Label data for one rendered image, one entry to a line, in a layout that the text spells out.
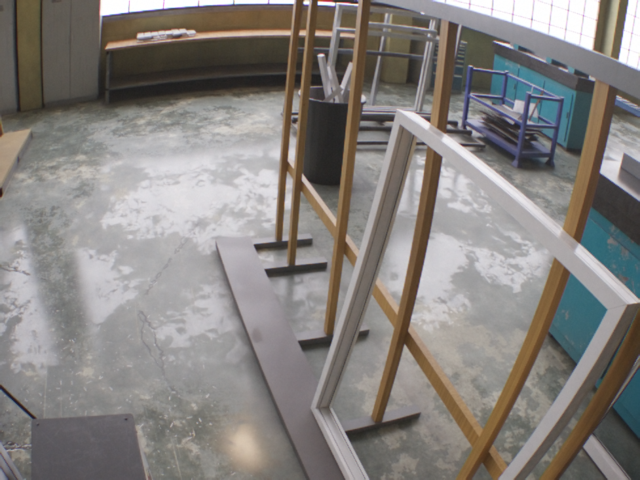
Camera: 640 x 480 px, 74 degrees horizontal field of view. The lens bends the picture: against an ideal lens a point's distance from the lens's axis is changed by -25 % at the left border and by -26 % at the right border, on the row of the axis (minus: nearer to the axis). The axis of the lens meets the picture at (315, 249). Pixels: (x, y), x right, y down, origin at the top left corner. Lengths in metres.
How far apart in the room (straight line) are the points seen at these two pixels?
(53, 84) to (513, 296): 6.77
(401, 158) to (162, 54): 6.77
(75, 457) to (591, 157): 1.50
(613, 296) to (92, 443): 1.34
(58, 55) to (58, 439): 6.93
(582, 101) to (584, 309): 4.98
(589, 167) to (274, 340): 2.14
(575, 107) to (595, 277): 6.58
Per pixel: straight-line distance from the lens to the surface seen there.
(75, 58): 7.94
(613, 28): 12.84
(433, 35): 6.38
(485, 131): 6.68
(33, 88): 8.23
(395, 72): 9.07
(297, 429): 2.49
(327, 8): 8.70
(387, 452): 2.52
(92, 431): 1.49
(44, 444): 1.49
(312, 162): 4.67
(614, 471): 2.79
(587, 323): 3.15
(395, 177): 1.93
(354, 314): 2.18
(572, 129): 7.74
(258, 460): 2.42
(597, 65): 1.20
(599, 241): 3.00
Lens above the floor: 1.97
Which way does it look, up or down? 31 degrees down
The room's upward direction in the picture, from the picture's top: 5 degrees clockwise
